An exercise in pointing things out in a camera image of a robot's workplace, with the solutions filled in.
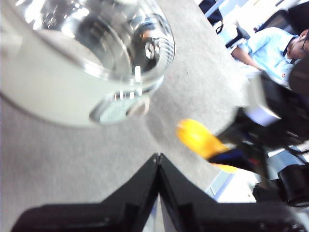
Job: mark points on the black office chair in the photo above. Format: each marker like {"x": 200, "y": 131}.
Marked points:
{"x": 217, "y": 14}

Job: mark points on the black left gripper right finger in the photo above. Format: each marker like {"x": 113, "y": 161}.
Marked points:
{"x": 205, "y": 215}

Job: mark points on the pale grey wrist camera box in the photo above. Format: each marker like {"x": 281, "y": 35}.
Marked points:
{"x": 262, "y": 106}

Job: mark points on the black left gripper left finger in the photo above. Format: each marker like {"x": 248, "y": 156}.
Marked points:
{"x": 116, "y": 212}

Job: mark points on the person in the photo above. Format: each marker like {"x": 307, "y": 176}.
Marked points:
{"x": 268, "y": 48}

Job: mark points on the yellow corn cob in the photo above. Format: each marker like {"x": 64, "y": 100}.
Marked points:
{"x": 195, "y": 135}

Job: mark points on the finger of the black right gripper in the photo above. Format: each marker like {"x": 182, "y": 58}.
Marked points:
{"x": 230, "y": 135}
{"x": 231, "y": 159}

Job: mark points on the pale green electric pot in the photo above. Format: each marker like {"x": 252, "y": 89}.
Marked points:
{"x": 48, "y": 91}

